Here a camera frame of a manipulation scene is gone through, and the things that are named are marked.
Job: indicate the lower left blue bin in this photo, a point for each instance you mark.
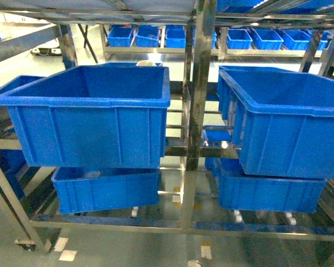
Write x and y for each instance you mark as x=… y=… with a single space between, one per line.
x=88 y=189

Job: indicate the large blue left container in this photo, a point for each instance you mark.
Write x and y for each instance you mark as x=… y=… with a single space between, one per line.
x=93 y=116

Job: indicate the lower right blue bin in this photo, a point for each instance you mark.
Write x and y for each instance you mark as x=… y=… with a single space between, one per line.
x=239 y=191

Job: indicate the large blue right container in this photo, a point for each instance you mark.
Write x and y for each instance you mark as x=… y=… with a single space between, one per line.
x=282 y=121

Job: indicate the large blue container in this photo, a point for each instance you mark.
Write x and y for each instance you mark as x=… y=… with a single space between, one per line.
x=282 y=121
x=93 y=116

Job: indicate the white plastic object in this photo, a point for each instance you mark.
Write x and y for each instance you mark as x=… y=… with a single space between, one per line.
x=146 y=63

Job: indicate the blue bin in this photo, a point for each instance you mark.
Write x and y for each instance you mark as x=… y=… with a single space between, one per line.
x=239 y=191
x=88 y=189

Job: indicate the stainless steel left shelf rack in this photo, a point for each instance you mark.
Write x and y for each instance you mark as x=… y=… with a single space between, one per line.
x=195 y=127

